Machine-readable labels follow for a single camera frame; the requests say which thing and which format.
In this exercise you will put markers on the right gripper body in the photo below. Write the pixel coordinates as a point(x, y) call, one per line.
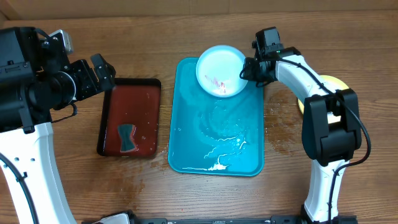
point(254, 71)

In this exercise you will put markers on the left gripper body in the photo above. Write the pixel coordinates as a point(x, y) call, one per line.
point(85, 84)

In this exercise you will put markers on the light blue plate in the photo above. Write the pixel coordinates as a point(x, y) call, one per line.
point(218, 71)

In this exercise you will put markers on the dark green sponge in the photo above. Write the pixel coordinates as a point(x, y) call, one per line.
point(127, 134)

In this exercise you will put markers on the yellow-green plate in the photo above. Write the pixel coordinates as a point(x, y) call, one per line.
point(339, 85)

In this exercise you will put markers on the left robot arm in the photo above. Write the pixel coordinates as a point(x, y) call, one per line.
point(37, 78)

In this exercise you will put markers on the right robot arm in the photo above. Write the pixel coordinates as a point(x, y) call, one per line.
point(331, 128)

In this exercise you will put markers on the black tray with red liquid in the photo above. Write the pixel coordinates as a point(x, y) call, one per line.
point(132, 101)

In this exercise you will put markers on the teal plastic tray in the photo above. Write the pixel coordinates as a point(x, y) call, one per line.
point(211, 135)

